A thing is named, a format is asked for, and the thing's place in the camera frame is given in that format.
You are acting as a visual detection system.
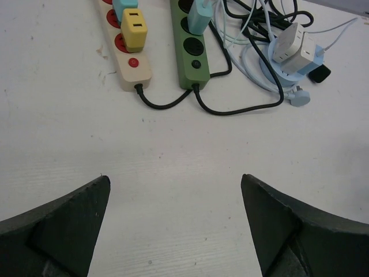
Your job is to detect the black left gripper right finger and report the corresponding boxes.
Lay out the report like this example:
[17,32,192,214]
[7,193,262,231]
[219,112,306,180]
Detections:
[241,174,368,276]

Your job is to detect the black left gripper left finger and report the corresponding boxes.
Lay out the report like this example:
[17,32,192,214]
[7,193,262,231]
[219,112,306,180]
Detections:
[1,175,111,276]

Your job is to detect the round light blue socket hub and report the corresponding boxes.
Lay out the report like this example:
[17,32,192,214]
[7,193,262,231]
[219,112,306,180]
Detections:
[259,39,305,87]

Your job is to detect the white Honor USB charger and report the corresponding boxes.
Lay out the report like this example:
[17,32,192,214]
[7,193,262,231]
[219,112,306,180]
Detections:
[281,33,316,75]

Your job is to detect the thin light blue USB cable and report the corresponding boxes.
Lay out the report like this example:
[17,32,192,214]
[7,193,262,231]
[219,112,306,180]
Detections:
[213,0,360,57]

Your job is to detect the light blue round plug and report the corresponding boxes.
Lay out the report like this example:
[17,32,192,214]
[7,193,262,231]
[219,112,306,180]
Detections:
[285,85,311,107]

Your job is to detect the black plug head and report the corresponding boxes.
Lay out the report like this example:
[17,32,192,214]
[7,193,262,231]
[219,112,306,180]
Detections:
[307,64,332,84]

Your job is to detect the beige power strip red sockets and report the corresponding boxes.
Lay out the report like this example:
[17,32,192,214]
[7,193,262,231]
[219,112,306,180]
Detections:
[95,1,152,91]

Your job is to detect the green power strip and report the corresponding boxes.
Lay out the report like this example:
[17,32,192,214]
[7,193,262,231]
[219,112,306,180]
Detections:
[170,0,210,89]

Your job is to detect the white square multi-outlet adapter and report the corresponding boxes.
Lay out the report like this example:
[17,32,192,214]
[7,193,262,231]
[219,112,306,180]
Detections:
[273,23,304,63]

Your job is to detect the yellow USB charger cube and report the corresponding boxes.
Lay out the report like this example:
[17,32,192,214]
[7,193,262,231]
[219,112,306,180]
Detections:
[121,8,148,53]

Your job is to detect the teal charger on beige strip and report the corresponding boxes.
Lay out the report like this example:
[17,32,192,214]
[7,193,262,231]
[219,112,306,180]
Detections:
[112,0,138,24]

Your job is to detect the light teal charger green strip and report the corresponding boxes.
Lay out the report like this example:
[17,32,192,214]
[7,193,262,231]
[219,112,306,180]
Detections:
[187,0,213,36]

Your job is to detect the black cable of beige strip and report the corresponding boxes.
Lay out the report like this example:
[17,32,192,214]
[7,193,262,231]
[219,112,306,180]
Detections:
[134,0,314,110]

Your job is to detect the black cable of green strip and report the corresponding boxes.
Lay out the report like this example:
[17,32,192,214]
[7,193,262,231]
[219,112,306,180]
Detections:
[191,0,285,116]

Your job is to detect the light blue thick hub cable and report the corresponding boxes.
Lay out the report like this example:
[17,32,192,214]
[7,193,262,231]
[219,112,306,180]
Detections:
[214,0,292,98]

